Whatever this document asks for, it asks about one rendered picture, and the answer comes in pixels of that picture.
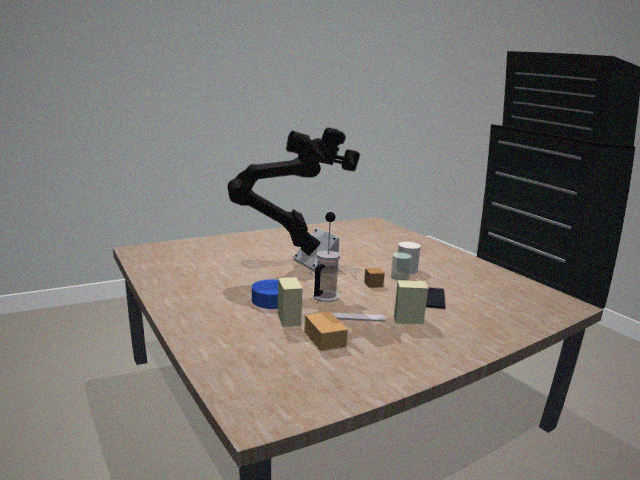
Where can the orange rectangular block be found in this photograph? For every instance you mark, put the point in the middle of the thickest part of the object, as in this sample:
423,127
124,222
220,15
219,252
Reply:
325,331

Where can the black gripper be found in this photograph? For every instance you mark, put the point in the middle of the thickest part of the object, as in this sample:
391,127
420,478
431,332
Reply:
311,152

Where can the white flat bar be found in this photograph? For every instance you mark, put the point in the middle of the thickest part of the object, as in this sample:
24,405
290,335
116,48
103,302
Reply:
359,317

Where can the blue disc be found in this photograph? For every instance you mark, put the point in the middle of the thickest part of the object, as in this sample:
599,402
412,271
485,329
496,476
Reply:
265,294

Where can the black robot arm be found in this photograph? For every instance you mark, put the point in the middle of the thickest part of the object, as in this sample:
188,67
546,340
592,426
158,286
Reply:
240,191

